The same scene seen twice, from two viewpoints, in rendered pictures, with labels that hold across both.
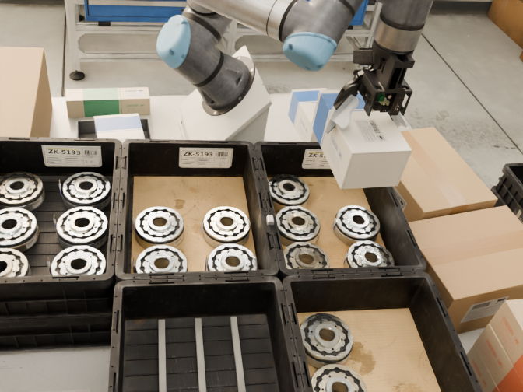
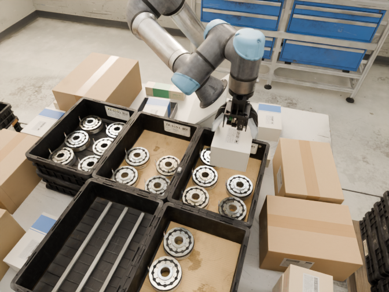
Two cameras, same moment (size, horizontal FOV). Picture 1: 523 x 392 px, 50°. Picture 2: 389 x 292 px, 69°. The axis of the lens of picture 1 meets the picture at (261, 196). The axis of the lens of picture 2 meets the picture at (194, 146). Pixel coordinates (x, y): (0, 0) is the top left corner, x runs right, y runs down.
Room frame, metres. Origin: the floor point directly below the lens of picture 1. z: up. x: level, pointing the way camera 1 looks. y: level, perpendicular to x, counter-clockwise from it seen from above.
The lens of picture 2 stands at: (0.28, -0.43, 1.77)
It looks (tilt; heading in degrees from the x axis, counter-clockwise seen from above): 47 degrees down; 33
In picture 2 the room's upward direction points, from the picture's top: 2 degrees clockwise
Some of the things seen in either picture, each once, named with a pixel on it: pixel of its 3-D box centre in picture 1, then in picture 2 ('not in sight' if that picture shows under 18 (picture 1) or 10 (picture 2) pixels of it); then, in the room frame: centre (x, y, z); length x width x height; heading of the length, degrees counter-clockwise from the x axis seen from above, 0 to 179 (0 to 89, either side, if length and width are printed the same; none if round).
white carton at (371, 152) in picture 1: (357, 137); (233, 137); (0.92, -0.17, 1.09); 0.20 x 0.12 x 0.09; 20
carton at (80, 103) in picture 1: (108, 102); (165, 90); (1.37, 0.50, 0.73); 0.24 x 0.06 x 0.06; 111
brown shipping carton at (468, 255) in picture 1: (469, 270); (304, 236); (0.91, -0.51, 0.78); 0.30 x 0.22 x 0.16; 116
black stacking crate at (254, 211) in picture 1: (192, 221); (151, 159); (0.82, 0.14, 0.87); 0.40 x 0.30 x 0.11; 15
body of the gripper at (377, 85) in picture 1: (385, 76); (238, 106); (0.89, -0.18, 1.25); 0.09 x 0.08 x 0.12; 20
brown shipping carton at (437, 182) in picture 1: (419, 187); (303, 177); (1.17, -0.42, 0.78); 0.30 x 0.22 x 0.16; 27
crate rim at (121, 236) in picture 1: (193, 204); (150, 150); (0.82, 0.14, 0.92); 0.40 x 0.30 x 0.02; 15
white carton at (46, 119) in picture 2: not in sight; (47, 127); (0.74, 0.79, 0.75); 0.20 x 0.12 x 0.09; 17
